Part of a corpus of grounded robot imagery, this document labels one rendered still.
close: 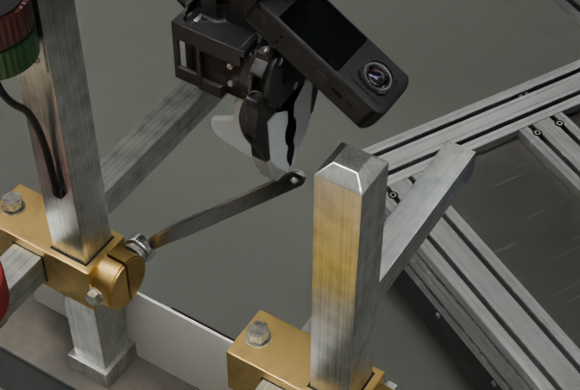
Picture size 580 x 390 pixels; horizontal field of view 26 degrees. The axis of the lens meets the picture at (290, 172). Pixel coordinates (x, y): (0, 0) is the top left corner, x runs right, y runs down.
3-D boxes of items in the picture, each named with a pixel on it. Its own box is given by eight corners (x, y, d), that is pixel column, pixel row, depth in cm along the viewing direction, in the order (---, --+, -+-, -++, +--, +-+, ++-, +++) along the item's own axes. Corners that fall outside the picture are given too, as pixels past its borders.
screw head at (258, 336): (255, 322, 100) (254, 313, 99) (277, 334, 99) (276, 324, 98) (240, 341, 98) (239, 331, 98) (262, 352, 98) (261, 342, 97)
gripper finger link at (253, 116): (272, 128, 94) (271, 39, 88) (292, 136, 94) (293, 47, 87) (236, 166, 92) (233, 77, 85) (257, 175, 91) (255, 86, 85)
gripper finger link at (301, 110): (249, 129, 101) (246, 41, 94) (312, 158, 99) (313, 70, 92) (227, 153, 99) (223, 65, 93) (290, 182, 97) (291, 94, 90)
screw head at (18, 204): (12, 194, 108) (9, 185, 108) (30, 204, 108) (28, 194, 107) (-4, 210, 107) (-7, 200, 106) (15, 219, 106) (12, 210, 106)
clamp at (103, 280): (28, 220, 113) (19, 181, 109) (148, 282, 108) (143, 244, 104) (-15, 261, 110) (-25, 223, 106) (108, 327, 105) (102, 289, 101)
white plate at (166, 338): (40, 297, 122) (24, 229, 115) (264, 418, 113) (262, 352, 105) (35, 300, 122) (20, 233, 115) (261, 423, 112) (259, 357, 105)
